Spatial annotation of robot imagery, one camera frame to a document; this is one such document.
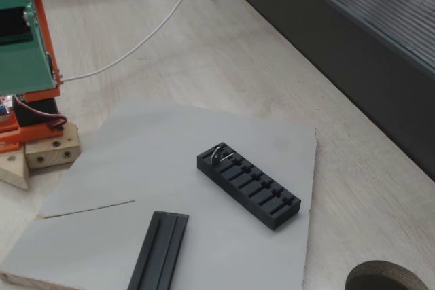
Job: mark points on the small metal clip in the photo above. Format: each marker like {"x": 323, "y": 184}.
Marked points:
{"x": 215, "y": 157}

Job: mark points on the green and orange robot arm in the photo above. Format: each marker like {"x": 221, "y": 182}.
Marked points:
{"x": 44, "y": 66}

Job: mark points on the black slotted rack block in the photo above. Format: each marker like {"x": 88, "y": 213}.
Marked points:
{"x": 238, "y": 195}

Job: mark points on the red controller board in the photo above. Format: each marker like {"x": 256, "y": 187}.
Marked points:
{"x": 4, "y": 108}

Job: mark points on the light wooden base block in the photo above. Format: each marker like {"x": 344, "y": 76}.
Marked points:
{"x": 51, "y": 154}

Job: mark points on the wooden wedge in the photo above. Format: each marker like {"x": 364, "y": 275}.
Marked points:
{"x": 13, "y": 171}

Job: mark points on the grey painted wooden board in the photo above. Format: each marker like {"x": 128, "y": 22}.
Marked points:
{"x": 136, "y": 167}

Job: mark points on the black grooved rail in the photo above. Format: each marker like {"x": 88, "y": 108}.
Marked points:
{"x": 159, "y": 252}

